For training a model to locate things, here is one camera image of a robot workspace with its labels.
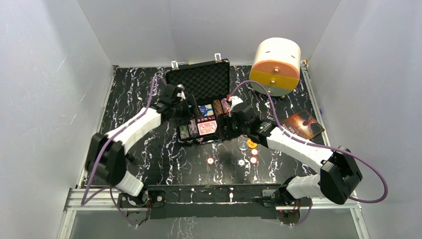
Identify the aluminium frame rail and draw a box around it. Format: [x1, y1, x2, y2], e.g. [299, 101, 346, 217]
[58, 185, 369, 239]

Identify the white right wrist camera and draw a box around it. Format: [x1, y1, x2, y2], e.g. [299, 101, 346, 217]
[227, 96, 243, 112]

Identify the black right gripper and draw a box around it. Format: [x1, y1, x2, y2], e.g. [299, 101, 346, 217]
[214, 113, 249, 140]

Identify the brown orange chip row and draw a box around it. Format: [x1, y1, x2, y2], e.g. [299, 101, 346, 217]
[212, 100, 224, 116]

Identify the blue orange chip row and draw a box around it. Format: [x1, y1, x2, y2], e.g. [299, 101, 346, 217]
[188, 117, 199, 138]

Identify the pink green chip row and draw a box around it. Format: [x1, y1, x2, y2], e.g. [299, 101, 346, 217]
[220, 98, 230, 114]

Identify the blue white poker chip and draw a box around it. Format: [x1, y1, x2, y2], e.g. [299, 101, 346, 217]
[237, 159, 246, 167]

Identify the red white poker chip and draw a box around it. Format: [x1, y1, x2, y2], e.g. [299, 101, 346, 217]
[250, 148, 259, 157]
[249, 156, 258, 165]
[206, 157, 215, 166]

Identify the dark sunburst cover book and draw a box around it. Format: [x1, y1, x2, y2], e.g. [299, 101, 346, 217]
[281, 110, 325, 140]

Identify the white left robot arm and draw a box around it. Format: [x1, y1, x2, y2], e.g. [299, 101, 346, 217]
[81, 84, 202, 207]

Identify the yellow big blind button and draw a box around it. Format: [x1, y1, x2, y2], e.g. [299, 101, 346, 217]
[246, 139, 258, 149]

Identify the red playing card deck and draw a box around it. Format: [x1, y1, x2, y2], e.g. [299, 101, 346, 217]
[197, 120, 217, 135]

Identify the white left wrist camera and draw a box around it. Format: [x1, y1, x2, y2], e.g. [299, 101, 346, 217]
[176, 84, 186, 101]

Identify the blue playing card deck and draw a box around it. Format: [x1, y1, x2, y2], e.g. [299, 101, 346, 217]
[198, 104, 214, 118]

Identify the black poker chip case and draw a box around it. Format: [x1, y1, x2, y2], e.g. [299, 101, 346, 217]
[165, 53, 230, 144]

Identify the white orange yellow drawer cabinet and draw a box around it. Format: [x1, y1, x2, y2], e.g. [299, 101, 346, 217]
[249, 37, 301, 97]

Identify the clear dealer button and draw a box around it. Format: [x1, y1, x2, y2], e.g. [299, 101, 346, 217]
[238, 141, 249, 151]

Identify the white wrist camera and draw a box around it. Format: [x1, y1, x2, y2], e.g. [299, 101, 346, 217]
[176, 84, 186, 101]
[227, 96, 243, 112]

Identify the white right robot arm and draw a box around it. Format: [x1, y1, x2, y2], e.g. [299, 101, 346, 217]
[215, 103, 363, 206]

